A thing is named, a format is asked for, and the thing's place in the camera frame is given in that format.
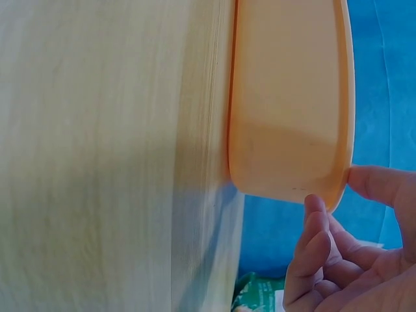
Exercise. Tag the person's right thumb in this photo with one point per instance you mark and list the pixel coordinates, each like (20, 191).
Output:
(380, 187)

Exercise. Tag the green printed packet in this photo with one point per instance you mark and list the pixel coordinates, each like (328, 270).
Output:
(256, 292)

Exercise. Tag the orange plastic tray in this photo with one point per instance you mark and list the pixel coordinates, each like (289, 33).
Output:
(286, 97)

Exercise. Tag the person's right hand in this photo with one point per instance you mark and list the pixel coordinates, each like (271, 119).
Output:
(373, 279)

